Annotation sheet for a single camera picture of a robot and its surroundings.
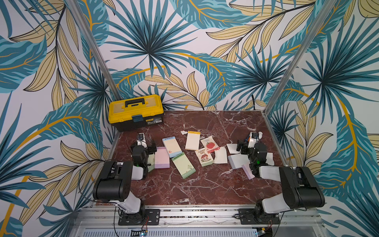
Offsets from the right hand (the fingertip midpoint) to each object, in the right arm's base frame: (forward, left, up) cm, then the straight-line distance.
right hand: (247, 140), depth 93 cm
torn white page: (-1, +8, -8) cm, 11 cm away
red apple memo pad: (+1, +47, -7) cm, 48 cm away
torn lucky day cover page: (-6, +27, -9) cm, 29 cm away
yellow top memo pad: (+7, +33, -9) cm, 35 cm away
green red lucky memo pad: (-12, +40, -8) cm, 43 cm away
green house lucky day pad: (-14, +58, -1) cm, 60 cm away
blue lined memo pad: (-9, +6, -9) cm, 14 cm away
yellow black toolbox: (+18, +75, +7) cm, 78 cm away
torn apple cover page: (+3, +22, -9) cm, 24 cm away
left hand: (+1, +64, 0) cm, 64 cm away
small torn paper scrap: (+13, +40, -8) cm, 43 cm away
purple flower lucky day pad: (-9, +53, -7) cm, 54 cm away
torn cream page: (-6, +16, -9) cm, 19 cm away
